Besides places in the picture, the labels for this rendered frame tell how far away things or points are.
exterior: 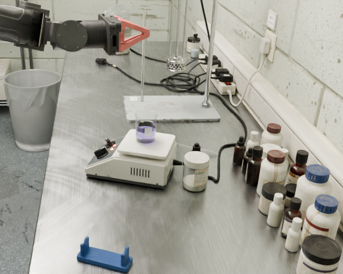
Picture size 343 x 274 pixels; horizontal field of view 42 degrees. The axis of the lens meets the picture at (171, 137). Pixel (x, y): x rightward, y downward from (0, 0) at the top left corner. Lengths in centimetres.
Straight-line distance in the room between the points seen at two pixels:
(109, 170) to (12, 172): 160
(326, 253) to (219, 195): 32
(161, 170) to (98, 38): 33
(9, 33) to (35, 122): 191
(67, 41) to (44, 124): 191
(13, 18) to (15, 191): 171
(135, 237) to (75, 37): 40
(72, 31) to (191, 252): 47
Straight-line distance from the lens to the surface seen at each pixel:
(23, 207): 235
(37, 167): 267
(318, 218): 90
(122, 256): 84
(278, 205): 98
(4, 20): 82
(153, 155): 103
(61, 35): 86
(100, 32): 94
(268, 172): 105
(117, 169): 107
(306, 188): 97
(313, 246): 86
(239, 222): 99
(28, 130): 276
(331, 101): 115
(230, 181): 113
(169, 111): 146
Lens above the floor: 134
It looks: 27 degrees down
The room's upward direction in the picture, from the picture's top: 4 degrees clockwise
